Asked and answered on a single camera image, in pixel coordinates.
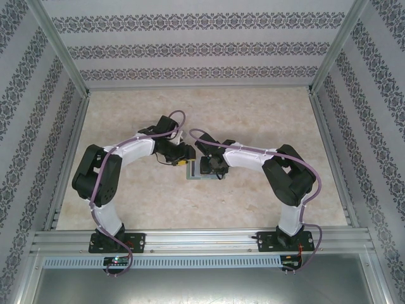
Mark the black credit card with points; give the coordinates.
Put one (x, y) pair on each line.
(205, 166)

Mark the aluminium side rail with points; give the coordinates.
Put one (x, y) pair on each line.
(323, 126)
(77, 126)

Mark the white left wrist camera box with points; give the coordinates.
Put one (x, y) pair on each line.
(178, 136)

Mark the grey sheet metal panel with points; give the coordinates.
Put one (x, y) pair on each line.
(202, 285)

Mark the green card holder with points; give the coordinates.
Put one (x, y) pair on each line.
(193, 171)

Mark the aluminium frame post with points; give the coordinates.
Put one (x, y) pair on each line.
(62, 47)
(335, 47)

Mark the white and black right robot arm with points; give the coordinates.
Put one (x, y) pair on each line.
(291, 180)

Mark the small controller board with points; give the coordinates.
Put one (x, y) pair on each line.
(117, 261)
(289, 263)

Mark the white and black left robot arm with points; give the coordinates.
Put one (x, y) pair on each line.
(95, 177)

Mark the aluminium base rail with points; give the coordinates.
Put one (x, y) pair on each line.
(202, 240)

